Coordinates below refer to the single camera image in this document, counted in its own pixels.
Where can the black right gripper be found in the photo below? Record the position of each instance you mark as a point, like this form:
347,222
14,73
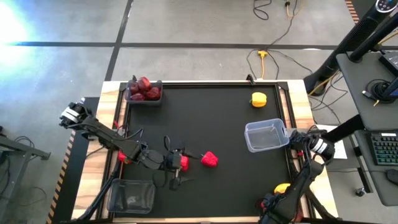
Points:
276,211

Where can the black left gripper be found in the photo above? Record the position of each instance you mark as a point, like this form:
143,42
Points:
173,160

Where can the red bell pepper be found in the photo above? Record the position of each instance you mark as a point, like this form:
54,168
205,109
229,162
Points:
209,159
122,157
185,164

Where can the red apple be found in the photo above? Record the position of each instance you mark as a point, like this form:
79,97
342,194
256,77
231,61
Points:
154,93
134,88
144,84
137,97

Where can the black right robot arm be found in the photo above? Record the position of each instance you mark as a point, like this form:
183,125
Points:
298,183

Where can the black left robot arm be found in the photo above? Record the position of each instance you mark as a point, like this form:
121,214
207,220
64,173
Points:
105,133

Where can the yellow banana toy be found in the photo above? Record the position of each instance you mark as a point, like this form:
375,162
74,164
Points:
280,187

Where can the clear plastic bin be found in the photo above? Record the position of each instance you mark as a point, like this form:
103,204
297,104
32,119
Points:
265,137
130,197
158,102

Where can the caster wheel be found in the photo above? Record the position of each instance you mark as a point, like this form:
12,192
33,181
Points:
360,192

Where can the white paper sheet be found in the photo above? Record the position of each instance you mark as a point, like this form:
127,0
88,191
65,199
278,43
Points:
340,149

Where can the yellow bell pepper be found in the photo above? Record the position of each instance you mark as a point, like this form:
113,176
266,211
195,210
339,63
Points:
258,99

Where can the grey desk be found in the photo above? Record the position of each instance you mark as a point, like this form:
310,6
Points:
370,180
354,93

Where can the black hazard-striped floor plate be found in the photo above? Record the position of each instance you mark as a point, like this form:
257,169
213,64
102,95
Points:
81,174

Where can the black clamp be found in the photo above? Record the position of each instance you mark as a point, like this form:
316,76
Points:
250,79

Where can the black desk leg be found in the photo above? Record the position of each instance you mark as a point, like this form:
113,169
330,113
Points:
345,127

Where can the black computer mouse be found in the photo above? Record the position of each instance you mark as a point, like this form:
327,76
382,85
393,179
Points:
392,176

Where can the black keyboard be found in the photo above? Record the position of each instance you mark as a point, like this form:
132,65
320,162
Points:
385,149

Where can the black tower fan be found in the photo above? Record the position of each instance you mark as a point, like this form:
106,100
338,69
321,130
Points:
348,43

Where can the black pole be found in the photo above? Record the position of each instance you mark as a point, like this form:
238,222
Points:
373,39

